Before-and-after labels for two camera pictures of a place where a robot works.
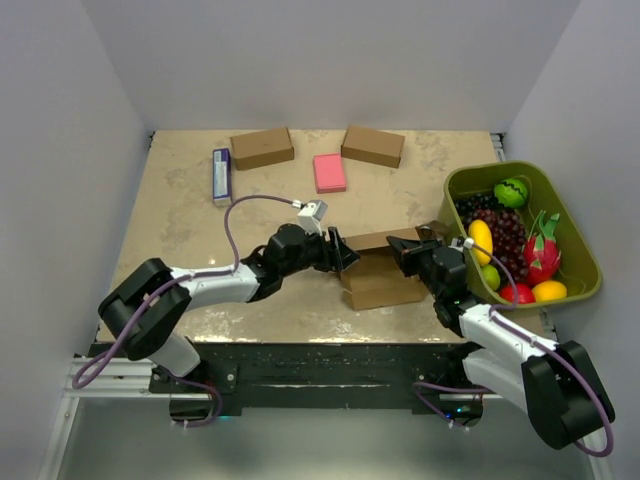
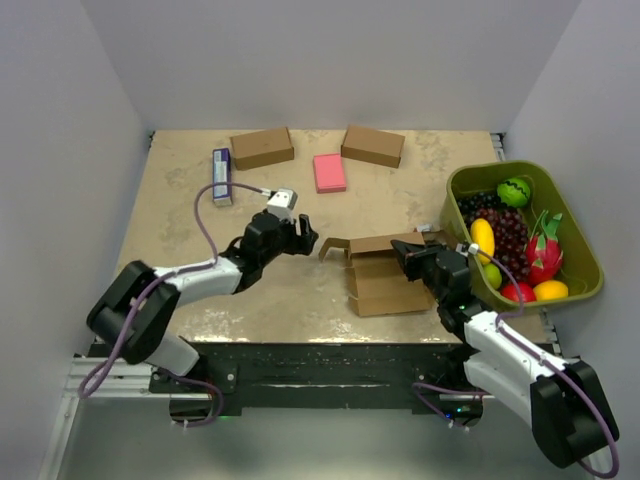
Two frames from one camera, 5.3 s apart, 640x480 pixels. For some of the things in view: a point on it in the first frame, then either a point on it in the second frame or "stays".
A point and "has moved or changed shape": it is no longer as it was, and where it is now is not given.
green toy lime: [491, 277] stays
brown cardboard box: [378, 278] has moved or changed shape
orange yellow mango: [549, 290] stays
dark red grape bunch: [508, 239] stays
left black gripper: [336, 256] -> [300, 244]
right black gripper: [409, 251] stays
